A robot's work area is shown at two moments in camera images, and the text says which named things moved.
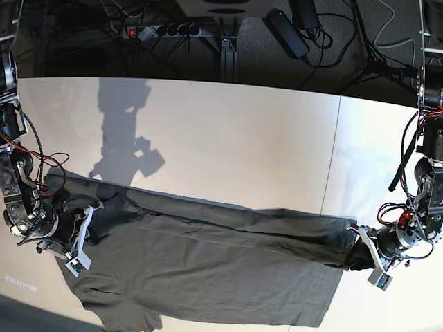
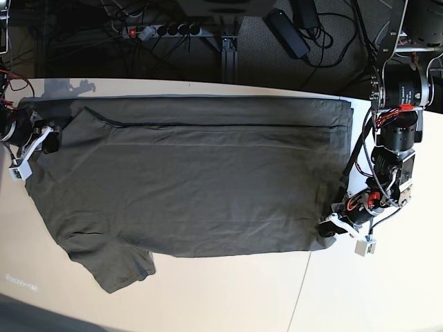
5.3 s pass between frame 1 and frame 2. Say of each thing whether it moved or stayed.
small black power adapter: stayed
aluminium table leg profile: stayed
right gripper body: moved
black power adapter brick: stayed
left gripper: moved
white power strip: stayed
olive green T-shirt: moved
